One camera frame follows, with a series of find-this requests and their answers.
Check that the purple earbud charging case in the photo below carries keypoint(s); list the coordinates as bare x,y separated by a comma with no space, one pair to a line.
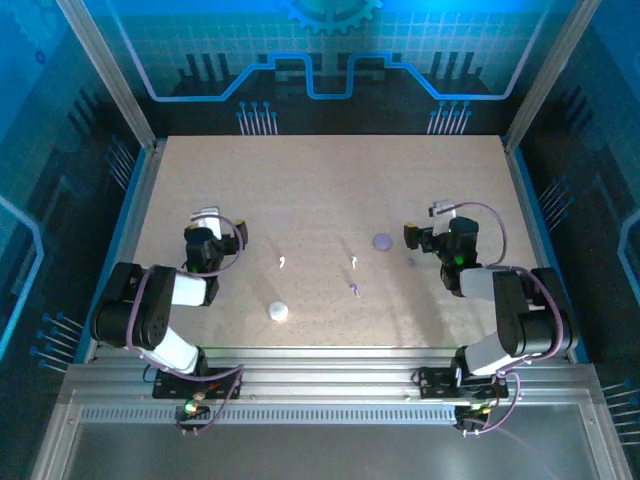
382,241

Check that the white earbud charging case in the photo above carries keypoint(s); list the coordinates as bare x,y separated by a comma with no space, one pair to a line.
278,311

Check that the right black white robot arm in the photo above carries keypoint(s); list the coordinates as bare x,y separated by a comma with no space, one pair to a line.
525,320

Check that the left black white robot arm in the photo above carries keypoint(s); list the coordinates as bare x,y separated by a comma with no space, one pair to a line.
150,310

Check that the small LED circuit board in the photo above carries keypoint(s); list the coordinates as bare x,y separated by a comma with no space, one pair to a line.
192,407
472,412

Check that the blue printed backdrop panel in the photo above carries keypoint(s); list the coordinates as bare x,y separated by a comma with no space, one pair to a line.
30,150
610,125
325,30

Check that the slotted metal strip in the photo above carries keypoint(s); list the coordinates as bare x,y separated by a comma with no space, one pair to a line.
325,415

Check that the grey metal panel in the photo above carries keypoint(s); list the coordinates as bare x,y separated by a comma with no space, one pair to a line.
325,455

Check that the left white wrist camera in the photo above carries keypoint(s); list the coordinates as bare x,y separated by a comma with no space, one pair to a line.
207,220

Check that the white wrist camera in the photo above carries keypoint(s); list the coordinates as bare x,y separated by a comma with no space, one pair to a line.
442,207
207,220

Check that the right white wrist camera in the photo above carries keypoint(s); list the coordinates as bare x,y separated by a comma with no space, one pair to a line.
442,207

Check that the aluminium side rail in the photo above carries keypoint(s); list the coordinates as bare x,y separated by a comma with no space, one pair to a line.
125,250
542,240

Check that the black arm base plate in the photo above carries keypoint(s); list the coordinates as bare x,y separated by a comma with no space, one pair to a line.
225,375
432,385

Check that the aluminium mounting rail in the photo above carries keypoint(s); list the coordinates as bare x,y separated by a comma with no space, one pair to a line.
325,375

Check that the aluminium frame post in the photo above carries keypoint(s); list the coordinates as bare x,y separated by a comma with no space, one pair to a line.
548,75
110,75

